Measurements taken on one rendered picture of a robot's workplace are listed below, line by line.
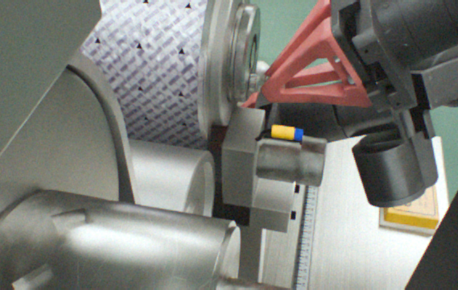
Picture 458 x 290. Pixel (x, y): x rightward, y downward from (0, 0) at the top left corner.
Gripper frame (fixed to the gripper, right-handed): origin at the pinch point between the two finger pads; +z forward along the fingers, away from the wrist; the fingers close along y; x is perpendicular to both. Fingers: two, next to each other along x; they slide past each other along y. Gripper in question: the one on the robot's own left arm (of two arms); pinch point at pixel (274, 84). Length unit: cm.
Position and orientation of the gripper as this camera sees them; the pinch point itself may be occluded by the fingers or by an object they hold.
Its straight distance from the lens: 37.5
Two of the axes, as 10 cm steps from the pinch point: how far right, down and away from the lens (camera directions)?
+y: 1.4, -6.8, 7.2
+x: -5.9, -6.4, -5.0
